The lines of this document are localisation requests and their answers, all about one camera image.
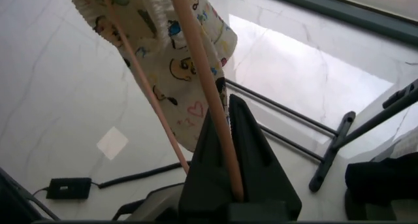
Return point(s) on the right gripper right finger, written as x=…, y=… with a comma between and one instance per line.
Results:
x=261, y=185

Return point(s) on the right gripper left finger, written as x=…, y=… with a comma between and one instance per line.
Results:
x=202, y=185

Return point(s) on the black clothes rack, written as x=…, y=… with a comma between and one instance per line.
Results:
x=330, y=152

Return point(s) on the cream printed garment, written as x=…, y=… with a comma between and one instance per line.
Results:
x=153, y=54

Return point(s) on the black power adapter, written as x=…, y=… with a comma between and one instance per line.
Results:
x=68, y=188

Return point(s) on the black garment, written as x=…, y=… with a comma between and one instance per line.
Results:
x=382, y=178

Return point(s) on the pink clothes hanger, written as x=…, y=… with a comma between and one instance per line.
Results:
x=200, y=70

